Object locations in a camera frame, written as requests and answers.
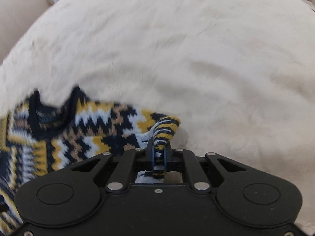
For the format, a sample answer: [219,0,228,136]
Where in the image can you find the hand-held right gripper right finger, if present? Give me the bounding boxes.
[163,143,247,194]

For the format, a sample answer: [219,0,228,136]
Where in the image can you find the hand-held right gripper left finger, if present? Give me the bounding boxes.
[70,139,155,193]

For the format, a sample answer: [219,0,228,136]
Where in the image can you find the yellow navy knitted sock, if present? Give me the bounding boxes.
[0,86,182,234]

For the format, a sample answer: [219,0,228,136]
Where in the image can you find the cream fluffy blanket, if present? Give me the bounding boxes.
[0,0,315,234]

